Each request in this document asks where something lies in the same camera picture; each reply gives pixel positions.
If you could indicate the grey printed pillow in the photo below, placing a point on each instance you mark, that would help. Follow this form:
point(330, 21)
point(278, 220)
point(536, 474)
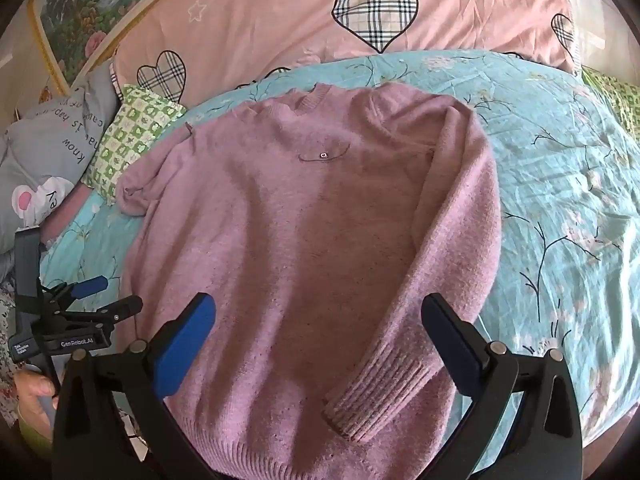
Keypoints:
point(55, 150)

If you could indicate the pink knitted sweater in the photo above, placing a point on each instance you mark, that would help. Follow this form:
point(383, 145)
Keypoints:
point(300, 240)

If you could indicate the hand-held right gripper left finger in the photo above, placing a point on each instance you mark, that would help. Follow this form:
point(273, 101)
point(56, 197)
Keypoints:
point(186, 345)

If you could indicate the red floral cloth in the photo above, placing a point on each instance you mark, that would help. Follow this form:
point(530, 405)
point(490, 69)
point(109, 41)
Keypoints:
point(6, 320)

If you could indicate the teal floral bed sheet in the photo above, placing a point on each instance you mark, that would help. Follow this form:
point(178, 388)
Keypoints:
point(560, 185)

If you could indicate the person's left hand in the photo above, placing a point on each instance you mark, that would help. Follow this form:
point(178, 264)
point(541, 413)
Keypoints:
point(32, 395)

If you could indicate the green patterned cloth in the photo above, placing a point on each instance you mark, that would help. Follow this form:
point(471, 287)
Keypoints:
point(617, 97)

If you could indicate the pink quilt with plaid hearts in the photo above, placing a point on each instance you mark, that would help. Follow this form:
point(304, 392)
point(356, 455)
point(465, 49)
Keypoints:
point(280, 25)

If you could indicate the framed landscape wall picture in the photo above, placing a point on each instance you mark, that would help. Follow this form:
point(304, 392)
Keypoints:
point(85, 5)

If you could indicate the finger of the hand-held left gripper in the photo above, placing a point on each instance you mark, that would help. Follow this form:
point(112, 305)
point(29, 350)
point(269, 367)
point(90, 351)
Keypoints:
point(117, 309)
point(90, 286)

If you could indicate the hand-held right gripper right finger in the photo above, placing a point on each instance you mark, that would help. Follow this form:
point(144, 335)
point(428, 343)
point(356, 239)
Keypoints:
point(459, 356)

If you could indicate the green checkered pillow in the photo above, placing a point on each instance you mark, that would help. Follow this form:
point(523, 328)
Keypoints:
point(130, 135)

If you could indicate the plain pink cloth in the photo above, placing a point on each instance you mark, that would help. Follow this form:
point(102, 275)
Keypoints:
point(67, 217)

